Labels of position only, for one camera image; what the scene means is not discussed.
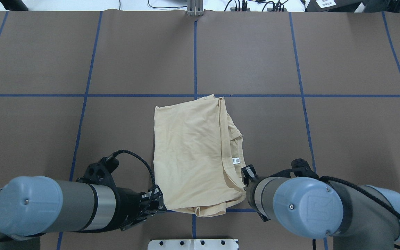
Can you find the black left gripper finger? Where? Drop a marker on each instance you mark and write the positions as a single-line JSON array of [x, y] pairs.
[[152, 203]]

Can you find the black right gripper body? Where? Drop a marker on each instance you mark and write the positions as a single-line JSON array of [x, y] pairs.
[[248, 172]]

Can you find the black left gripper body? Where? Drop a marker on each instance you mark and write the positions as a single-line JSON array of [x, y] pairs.
[[127, 204]]

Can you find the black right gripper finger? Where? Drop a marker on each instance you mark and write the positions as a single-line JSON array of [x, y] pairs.
[[249, 174]]

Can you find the cream long-sleeve printed shirt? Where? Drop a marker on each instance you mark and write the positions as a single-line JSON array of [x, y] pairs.
[[198, 156]]

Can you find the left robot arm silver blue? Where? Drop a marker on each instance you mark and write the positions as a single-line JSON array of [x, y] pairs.
[[31, 207]]

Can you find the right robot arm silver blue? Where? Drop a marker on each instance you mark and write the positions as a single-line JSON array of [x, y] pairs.
[[356, 217]]

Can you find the black label printer box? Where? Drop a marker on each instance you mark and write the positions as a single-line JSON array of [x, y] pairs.
[[340, 6]]

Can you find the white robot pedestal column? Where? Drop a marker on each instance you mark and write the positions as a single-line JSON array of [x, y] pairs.
[[194, 244]]

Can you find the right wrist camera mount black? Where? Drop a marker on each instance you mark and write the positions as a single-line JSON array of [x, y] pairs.
[[299, 168]]

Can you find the aluminium frame post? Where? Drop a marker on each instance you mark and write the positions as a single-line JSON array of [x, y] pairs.
[[195, 8]]

